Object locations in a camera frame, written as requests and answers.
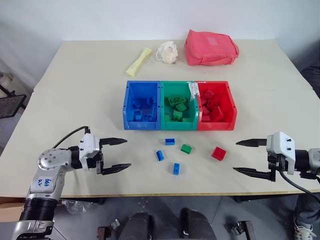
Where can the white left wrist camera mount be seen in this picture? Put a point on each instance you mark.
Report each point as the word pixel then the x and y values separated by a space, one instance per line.
pixel 87 147

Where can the clear plastic wrap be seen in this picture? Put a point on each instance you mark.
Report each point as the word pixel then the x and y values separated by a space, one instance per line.
pixel 72 206

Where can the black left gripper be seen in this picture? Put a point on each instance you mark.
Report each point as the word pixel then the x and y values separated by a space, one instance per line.
pixel 99 160

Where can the rusty metal bracket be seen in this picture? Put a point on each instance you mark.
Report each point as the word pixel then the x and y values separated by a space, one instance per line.
pixel 103 233
pixel 246 230

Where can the dark clothed bystander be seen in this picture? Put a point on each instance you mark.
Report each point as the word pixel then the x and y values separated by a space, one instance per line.
pixel 312 77

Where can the red toy brick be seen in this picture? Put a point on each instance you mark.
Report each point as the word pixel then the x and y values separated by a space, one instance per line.
pixel 209 95
pixel 206 118
pixel 205 111
pixel 219 153

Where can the red plastic bin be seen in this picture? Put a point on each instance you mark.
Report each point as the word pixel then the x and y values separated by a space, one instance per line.
pixel 215 126

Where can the yellow wrapped stick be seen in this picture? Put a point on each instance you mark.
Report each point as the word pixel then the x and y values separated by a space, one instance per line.
pixel 138 62

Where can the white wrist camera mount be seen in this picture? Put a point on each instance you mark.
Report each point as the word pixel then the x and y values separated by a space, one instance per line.
pixel 87 147
pixel 281 143

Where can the blue plastic bin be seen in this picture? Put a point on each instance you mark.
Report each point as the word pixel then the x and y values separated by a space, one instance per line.
pixel 130 125

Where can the white tape strip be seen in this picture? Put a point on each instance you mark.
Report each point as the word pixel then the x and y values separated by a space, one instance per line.
pixel 192 90

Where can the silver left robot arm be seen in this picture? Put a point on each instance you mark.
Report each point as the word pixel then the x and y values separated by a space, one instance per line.
pixel 50 160

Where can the pink fabric bag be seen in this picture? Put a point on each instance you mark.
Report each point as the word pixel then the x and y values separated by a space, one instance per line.
pixel 210 47

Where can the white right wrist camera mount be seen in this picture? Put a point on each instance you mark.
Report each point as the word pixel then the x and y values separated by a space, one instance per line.
pixel 281 143

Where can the white sneaker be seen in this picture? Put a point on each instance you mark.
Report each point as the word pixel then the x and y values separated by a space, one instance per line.
pixel 303 231

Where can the green plastic bin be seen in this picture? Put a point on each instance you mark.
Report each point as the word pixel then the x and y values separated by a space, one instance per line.
pixel 175 126

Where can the bystander leg in jeans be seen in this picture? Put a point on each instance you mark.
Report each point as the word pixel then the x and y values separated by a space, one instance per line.
pixel 307 207

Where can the dark rounded shape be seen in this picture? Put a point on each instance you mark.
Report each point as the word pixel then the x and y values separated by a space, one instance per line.
pixel 138 227
pixel 197 225

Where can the brown cardboard box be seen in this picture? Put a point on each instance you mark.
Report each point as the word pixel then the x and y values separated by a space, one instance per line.
pixel 11 208

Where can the white mesh bath sponge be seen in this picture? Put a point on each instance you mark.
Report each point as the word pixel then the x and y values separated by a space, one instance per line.
pixel 168 52

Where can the long green toy brick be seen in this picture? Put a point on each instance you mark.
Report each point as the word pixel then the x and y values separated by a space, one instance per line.
pixel 178 100

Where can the black metal chair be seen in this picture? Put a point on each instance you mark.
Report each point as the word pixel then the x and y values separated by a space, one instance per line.
pixel 11 105

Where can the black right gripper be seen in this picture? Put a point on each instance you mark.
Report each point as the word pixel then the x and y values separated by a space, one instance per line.
pixel 277 162

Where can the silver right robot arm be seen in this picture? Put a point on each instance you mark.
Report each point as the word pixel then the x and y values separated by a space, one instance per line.
pixel 308 160

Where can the blue toy brick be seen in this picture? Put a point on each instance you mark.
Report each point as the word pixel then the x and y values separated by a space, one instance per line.
pixel 170 141
pixel 152 114
pixel 176 169
pixel 138 116
pixel 137 103
pixel 160 155

